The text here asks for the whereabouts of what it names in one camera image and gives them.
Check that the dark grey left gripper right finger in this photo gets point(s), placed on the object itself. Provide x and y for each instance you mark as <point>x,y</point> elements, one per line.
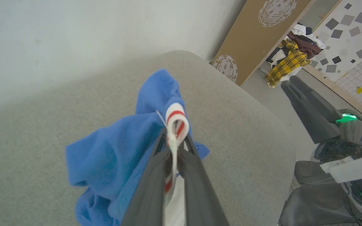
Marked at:
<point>200,194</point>

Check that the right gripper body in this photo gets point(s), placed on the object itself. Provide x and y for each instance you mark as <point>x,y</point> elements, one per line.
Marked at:
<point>352,133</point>

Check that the white panel with grey squares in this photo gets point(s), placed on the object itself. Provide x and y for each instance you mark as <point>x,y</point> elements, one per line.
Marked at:
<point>347,37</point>

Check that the maroon garment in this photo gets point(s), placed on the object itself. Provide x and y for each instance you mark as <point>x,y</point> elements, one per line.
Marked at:
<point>308,45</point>

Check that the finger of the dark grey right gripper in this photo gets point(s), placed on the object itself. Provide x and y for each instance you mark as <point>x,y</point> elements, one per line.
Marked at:
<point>317,95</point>
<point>309,116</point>

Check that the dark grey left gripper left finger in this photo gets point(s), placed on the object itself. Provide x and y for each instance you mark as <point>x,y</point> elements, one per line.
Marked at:
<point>151,188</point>

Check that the brown board with white prints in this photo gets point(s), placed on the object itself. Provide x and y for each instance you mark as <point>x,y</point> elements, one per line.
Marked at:
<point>250,37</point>

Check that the grey fabric sofa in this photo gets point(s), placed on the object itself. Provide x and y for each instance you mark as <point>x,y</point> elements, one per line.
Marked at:
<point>237,131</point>

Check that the small yellow sticker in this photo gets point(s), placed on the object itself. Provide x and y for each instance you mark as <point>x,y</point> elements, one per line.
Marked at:
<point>359,90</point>

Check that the light wooden strip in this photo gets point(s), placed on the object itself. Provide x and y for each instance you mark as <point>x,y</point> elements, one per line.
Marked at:
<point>341,91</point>

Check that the blue garment white red trim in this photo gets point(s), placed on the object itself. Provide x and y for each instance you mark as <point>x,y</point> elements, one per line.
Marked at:
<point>112,150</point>

